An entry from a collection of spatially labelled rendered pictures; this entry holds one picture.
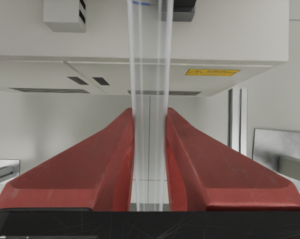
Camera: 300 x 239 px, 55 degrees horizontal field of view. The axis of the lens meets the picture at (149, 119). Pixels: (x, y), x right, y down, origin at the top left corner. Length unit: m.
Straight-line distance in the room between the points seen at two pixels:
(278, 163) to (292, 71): 0.34
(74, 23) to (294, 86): 0.92
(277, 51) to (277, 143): 0.69
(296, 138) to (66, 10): 0.95
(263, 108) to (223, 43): 0.70
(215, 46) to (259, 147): 0.71
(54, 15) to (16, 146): 0.79
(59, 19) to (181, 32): 0.18
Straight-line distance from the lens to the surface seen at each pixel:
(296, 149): 1.18
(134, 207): 0.22
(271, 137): 1.14
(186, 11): 0.43
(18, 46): 0.49
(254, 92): 1.13
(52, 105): 1.11
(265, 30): 0.49
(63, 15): 0.43
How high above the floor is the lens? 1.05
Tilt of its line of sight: 89 degrees down
